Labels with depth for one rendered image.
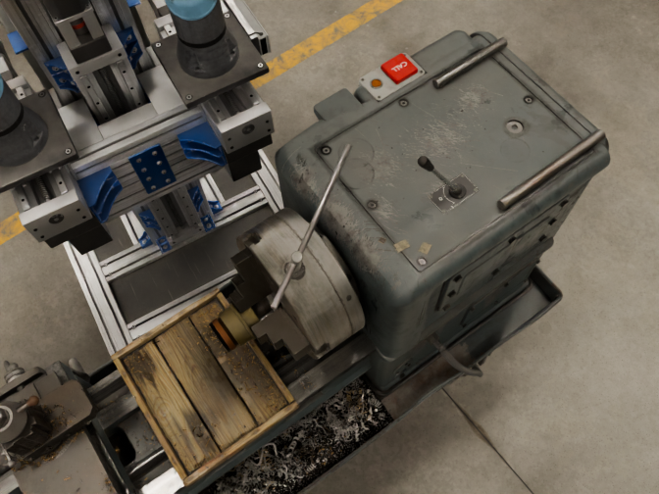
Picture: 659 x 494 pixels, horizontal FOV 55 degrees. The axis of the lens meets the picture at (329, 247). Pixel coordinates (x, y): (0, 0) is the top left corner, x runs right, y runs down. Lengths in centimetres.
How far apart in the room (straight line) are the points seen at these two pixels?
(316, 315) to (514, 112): 60
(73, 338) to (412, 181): 174
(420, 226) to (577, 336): 146
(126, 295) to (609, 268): 189
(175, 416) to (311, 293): 50
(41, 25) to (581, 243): 210
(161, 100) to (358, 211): 68
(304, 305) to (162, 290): 124
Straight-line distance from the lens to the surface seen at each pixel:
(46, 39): 166
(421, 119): 139
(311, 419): 181
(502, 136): 139
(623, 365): 265
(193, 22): 150
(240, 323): 133
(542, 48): 335
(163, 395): 157
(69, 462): 151
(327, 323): 126
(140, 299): 242
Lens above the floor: 235
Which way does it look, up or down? 64 degrees down
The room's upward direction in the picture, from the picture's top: 4 degrees counter-clockwise
